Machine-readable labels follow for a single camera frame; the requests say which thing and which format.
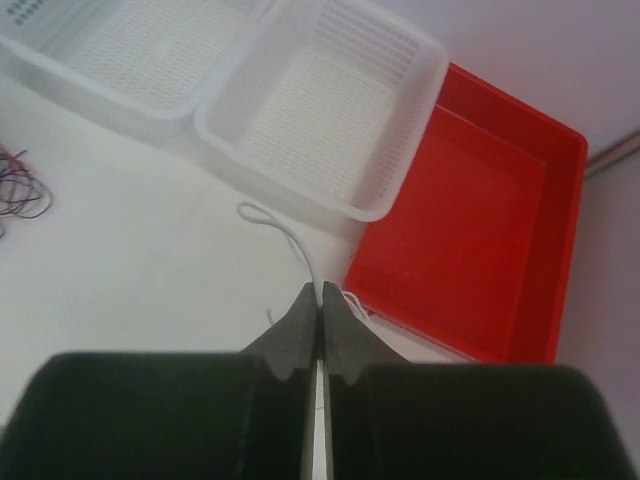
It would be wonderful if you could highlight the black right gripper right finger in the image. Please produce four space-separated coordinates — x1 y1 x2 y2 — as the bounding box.
322 283 637 479

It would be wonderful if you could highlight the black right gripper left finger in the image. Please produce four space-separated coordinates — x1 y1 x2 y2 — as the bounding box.
1 285 318 479

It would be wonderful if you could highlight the white wire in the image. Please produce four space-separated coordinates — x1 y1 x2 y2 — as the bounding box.
236 201 374 331

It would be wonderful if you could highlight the coloured wire bundle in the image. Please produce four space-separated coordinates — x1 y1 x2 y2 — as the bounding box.
0 142 54 236

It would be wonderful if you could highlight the red plastic tray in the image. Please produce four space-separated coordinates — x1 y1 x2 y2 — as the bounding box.
344 65 588 364

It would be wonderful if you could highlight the white perforated basket right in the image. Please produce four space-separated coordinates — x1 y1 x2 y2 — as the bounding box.
194 1 449 223

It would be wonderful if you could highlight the white perforated basket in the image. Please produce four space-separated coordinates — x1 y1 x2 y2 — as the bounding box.
1 1 273 141
194 1 449 223

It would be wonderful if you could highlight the white perforated basket left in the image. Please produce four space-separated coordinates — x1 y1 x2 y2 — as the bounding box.
1 1 273 141

